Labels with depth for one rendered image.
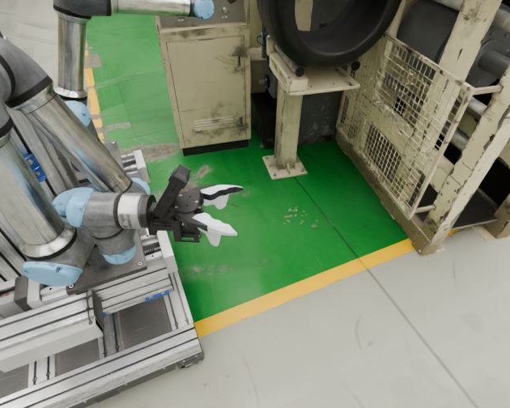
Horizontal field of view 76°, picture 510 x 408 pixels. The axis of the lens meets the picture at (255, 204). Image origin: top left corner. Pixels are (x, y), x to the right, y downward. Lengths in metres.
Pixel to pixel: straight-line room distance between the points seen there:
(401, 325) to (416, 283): 0.28
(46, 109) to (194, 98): 1.67
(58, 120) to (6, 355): 0.67
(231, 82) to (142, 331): 1.62
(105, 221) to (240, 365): 1.08
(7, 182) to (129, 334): 0.95
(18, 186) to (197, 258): 1.31
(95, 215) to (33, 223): 0.13
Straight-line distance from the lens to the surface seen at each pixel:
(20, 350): 1.16
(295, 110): 2.18
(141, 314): 1.56
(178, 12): 1.35
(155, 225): 0.72
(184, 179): 0.62
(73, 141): 0.79
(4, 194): 0.76
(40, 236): 0.83
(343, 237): 2.05
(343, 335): 1.72
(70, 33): 1.41
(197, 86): 2.33
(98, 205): 0.72
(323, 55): 1.60
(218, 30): 2.24
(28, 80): 0.76
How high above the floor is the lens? 1.54
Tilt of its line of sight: 45 degrees down
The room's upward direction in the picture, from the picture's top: straight up
